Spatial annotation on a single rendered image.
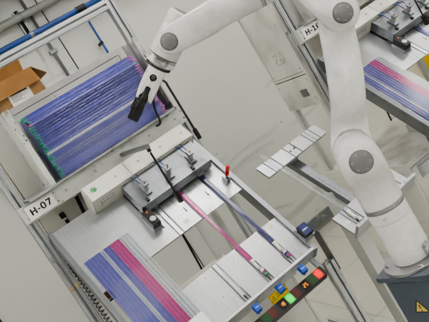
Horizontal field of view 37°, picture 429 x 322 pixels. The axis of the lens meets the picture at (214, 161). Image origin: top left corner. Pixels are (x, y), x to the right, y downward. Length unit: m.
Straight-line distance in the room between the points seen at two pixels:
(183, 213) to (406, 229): 0.92
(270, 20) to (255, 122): 1.43
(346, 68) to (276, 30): 1.45
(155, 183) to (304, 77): 1.07
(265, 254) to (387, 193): 0.66
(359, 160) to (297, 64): 1.51
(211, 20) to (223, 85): 2.72
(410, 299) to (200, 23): 0.98
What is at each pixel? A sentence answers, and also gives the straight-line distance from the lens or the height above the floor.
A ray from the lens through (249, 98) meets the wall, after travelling 4.50.
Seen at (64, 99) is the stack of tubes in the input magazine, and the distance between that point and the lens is 2.51.
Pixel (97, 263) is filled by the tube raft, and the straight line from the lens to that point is 2.38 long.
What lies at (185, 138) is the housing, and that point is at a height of 1.26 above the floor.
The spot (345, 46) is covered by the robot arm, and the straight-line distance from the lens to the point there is 1.81.
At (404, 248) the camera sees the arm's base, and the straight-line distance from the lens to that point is 1.90.
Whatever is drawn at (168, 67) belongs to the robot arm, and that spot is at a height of 1.54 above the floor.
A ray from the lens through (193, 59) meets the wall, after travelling 4.37.
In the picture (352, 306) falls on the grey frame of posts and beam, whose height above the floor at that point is 0.45.
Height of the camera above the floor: 1.54
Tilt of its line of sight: 9 degrees down
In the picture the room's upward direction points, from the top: 31 degrees counter-clockwise
